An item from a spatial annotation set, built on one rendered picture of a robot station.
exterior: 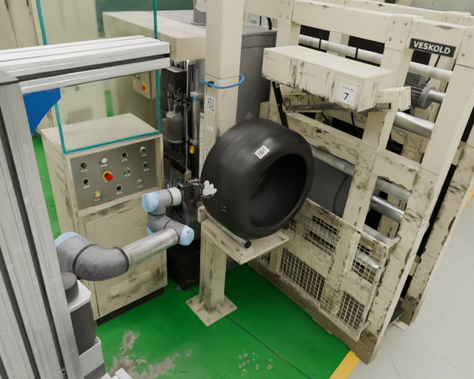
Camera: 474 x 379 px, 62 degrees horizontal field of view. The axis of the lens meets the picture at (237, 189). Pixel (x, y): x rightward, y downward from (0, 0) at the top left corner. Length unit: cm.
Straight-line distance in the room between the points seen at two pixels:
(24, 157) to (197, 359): 222
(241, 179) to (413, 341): 185
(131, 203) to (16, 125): 186
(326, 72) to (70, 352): 147
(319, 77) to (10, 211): 150
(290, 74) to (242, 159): 51
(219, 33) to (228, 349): 189
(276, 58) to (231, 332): 177
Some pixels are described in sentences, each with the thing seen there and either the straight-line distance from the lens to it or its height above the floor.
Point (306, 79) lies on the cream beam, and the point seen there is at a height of 170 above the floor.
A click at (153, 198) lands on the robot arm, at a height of 132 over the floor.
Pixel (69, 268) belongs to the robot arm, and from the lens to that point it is 141.
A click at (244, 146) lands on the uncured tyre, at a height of 144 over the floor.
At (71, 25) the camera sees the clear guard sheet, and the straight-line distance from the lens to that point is 201.
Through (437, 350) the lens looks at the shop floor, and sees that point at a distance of 314.
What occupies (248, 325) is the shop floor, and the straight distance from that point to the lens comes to 286.
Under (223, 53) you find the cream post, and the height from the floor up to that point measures 177.
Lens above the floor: 218
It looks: 31 degrees down
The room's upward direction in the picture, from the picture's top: 4 degrees clockwise
